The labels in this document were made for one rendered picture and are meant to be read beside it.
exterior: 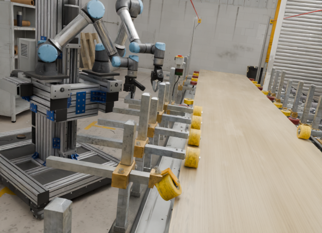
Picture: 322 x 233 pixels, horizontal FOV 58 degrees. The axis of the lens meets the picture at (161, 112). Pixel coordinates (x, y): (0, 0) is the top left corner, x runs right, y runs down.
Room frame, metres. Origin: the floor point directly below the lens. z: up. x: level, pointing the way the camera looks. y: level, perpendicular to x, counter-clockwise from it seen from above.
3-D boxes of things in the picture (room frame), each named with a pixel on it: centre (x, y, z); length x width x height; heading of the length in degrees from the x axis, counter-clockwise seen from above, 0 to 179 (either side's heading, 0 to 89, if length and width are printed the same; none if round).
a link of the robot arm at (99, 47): (2.45, 0.54, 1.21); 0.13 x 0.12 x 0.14; 137
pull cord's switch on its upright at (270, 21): (4.59, -1.45, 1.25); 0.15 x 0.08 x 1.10; 173
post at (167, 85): (1.93, -0.02, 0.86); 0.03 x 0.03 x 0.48; 83
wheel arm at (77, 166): (0.90, 0.19, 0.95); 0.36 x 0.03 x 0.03; 83
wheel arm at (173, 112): (2.14, 0.03, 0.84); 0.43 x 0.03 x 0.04; 83
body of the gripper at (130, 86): (2.17, 0.25, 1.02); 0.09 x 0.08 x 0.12; 83
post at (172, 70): (2.17, -0.05, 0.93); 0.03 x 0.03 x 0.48; 83
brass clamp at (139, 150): (1.16, 0.07, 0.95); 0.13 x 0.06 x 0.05; 173
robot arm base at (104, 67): (2.44, 0.54, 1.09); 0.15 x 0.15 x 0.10
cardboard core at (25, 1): (4.29, 2.11, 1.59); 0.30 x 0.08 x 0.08; 83
